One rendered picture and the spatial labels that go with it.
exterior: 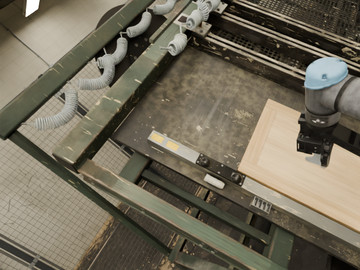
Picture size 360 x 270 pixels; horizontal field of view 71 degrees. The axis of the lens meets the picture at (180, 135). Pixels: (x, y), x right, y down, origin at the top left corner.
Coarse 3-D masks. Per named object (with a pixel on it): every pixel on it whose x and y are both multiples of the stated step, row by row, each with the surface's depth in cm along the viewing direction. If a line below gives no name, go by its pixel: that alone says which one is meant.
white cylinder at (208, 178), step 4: (208, 176) 98; (212, 176) 99; (204, 180) 99; (208, 180) 98; (212, 180) 98; (216, 180) 98; (212, 184) 98; (216, 184) 97; (220, 184) 97; (220, 188) 97
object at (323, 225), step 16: (160, 144) 102; (192, 160) 100; (256, 192) 95; (272, 192) 96; (288, 208) 93; (304, 208) 94; (304, 224) 95; (320, 224) 91; (336, 224) 92; (336, 240) 92; (352, 240) 89
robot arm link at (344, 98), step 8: (352, 80) 48; (344, 88) 48; (352, 88) 47; (344, 96) 48; (352, 96) 47; (336, 104) 50; (344, 104) 49; (352, 104) 47; (344, 112) 50; (352, 112) 48
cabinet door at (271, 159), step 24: (264, 120) 116; (288, 120) 118; (264, 144) 110; (288, 144) 111; (240, 168) 102; (264, 168) 104; (288, 168) 105; (312, 168) 106; (336, 168) 107; (288, 192) 99; (312, 192) 100; (336, 192) 101; (336, 216) 96
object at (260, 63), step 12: (204, 12) 125; (180, 24) 132; (204, 24) 134; (192, 36) 137; (204, 36) 134; (216, 36) 136; (204, 48) 139; (216, 48) 135; (228, 48) 132; (240, 48) 133; (240, 60) 134; (252, 60) 130; (264, 60) 131; (264, 72) 132; (276, 72) 129; (288, 72) 126; (300, 72) 127; (288, 84) 131; (300, 84) 128
